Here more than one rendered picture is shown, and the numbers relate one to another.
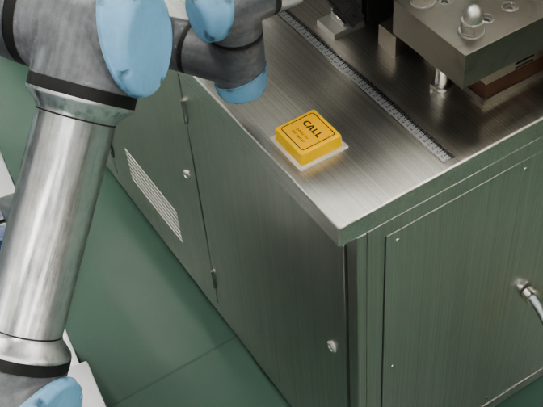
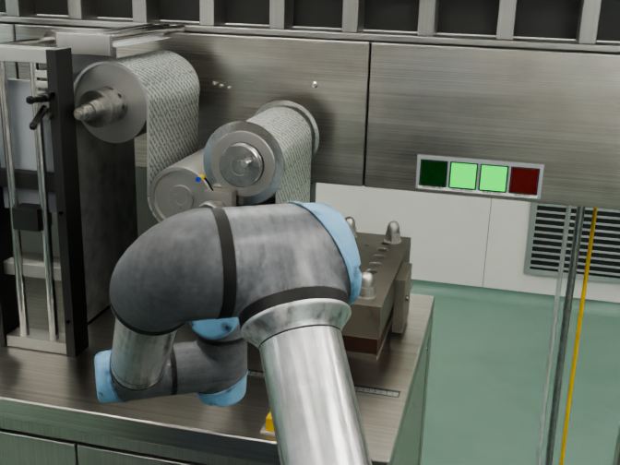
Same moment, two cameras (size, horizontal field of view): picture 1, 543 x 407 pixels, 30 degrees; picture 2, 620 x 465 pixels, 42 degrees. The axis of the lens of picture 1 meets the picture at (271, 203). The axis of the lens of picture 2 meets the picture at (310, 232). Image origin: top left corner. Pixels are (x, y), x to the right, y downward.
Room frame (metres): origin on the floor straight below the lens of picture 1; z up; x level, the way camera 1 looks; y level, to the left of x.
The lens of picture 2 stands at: (0.30, 0.75, 1.57)
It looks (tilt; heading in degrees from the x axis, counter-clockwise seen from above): 18 degrees down; 312
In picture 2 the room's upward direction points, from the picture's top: 2 degrees clockwise
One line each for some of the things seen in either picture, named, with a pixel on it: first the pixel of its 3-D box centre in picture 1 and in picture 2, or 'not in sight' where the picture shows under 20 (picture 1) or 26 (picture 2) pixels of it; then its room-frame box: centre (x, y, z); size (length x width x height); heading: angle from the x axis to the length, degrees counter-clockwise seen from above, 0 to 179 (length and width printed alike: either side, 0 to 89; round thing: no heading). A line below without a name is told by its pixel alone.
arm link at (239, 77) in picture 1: (228, 58); (210, 365); (1.13, 0.04, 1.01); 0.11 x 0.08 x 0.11; 61
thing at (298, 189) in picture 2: not in sight; (293, 223); (1.31, -0.32, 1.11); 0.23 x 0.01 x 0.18; 118
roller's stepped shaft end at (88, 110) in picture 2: not in sight; (86, 112); (1.48, 0.00, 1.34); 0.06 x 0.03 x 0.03; 118
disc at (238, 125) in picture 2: not in sight; (244, 163); (1.30, -0.19, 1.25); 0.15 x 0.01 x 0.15; 28
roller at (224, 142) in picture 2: not in sight; (264, 149); (1.36, -0.30, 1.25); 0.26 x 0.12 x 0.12; 118
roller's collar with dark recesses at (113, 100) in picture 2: not in sight; (102, 106); (1.51, -0.05, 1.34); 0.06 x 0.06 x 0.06; 28
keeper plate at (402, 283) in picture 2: not in sight; (403, 297); (1.15, -0.48, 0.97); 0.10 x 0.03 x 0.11; 118
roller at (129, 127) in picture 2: not in sight; (141, 94); (1.59, -0.19, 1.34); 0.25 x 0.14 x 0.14; 118
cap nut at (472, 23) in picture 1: (473, 18); (365, 284); (1.11, -0.30, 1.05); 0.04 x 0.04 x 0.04
